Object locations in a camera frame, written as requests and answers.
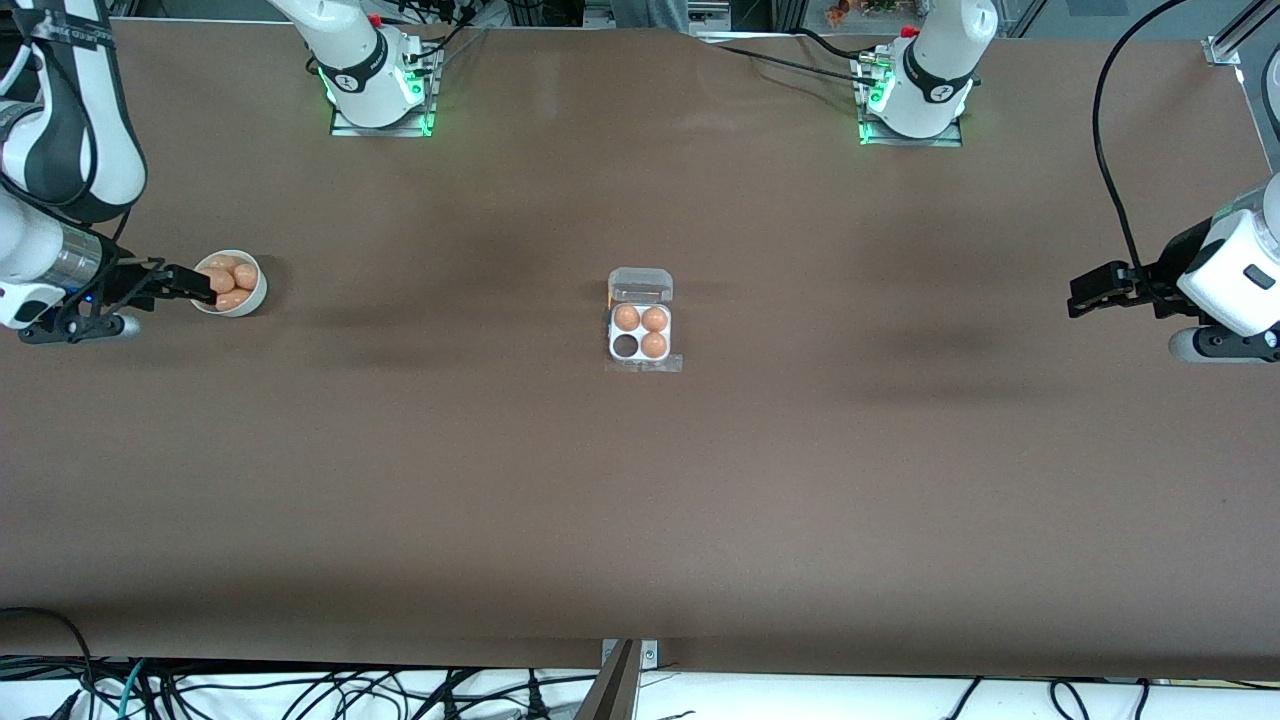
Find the clear tape strip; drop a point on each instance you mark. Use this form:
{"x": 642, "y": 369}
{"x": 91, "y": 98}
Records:
{"x": 670, "y": 364}

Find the white round bowl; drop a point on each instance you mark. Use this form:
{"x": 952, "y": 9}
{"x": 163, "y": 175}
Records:
{"x": 250, "y": 303}

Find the metal table bracket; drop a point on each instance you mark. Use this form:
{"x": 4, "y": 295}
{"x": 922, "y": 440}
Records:
{"x": 650, "y": 654}

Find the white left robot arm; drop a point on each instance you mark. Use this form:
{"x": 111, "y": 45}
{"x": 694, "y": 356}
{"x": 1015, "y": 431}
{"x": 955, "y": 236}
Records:
{"x": 930, "y": 70}

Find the dark metal bar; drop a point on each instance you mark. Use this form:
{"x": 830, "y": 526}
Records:
{"x": 612, "y": 695}

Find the clear plastic egg box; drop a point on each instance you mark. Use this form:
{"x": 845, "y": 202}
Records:
{"x": 640, "y": 332}

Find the grey fabric item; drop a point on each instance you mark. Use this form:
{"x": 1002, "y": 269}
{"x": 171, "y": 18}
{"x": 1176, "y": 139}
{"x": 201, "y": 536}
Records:
{"x": 650, "y": 14}

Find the aluminium corner bracket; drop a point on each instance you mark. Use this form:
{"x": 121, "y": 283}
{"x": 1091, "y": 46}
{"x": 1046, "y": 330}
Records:
{"x": 1225, "y": 45}

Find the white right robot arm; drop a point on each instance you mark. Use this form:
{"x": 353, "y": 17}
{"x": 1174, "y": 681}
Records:
{"x": 360, "y": 60}

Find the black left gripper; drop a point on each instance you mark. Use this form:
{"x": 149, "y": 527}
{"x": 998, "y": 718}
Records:
{"x": 1166, "y": 264}

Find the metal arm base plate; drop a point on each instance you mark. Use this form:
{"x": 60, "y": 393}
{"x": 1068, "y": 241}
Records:
{"x": 950, "y": 140}
{"x": 345, "y": 128}

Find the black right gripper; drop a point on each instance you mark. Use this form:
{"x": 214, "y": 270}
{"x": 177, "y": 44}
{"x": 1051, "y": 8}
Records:
{"x": 122, "y": 282}

